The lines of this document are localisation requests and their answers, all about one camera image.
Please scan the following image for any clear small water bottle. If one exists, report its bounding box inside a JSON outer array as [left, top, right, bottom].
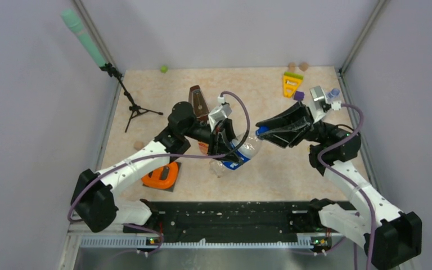
[[326, 88, 340, 103]]

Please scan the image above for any mint green microphone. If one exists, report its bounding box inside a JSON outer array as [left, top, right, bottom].
[[60, 9, 107, 70]]

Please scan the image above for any tan wooden block left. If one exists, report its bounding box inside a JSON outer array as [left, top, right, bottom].
[[287, 62, 296, 73]]

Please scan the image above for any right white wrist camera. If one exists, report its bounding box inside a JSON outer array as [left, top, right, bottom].
[[308, 86, 341, 123]]

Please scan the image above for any tan wooden block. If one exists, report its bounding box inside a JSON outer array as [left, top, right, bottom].
[[287, 62, 296, 73], [299, 62, 310, 72]]

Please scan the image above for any dark grey square mat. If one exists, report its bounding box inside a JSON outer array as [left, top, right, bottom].
[[146, 161, 182, 193]]

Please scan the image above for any grey toothed cable tray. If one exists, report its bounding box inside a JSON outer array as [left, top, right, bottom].
[[80, 236, 328, 250]]

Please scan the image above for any yellow triangular toy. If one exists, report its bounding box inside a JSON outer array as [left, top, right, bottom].
[[282, 71, 304, 98]]

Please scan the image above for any purple cube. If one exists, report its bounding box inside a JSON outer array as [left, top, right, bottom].
[[293, 91, 305, 101]]

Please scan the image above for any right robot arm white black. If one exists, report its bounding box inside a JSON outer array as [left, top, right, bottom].
[[256, 101, 422, 269]]

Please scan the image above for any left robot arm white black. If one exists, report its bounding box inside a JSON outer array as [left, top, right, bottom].
[[69, 101, 241, 233]]

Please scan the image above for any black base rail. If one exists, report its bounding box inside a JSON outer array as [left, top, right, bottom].
[[144, 201, 338, 244]]

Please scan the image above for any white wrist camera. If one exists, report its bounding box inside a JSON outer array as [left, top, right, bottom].
[[208, 94, 232, 132], [308, 86, 341, 123]]

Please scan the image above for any black tripod microphone stand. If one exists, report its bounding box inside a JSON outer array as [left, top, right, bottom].
[[100, 63, 164, 133]]

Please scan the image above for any orange juice bottle yellow cap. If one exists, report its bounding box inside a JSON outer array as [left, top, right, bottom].
[[197, 141, 209, 155]]

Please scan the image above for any tan wooden cube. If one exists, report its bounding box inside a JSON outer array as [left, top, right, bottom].
[[133, 141, 145, 151]]

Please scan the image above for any orange tape dispenser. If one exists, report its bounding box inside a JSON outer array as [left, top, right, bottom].
[[141, 164, 179, 190]]

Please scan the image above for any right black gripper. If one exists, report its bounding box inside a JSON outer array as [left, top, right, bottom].
[[256, 102, 338, 149]]

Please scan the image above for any brown wooden metronome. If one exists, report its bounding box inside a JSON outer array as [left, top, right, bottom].
[[188, 85, 210, 123]]

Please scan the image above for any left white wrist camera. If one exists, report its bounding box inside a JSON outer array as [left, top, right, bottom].
[[208, 94, 232, 132]]

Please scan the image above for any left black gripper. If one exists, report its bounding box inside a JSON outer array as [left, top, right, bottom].
[[183, 117, 246, 164]]

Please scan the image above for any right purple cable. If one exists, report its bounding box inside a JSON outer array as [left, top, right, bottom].
[[317, 103, 379, 270]]

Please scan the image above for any blue cap labelled bottle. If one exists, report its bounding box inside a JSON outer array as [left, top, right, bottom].
[[209, 128, 262, 178]]

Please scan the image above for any tan wooden block right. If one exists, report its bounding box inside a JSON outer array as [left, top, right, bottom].
[[299, 62, 310, 72]]

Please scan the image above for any small green cube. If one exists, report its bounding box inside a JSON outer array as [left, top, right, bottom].
[[160, 65, 168, 74]]

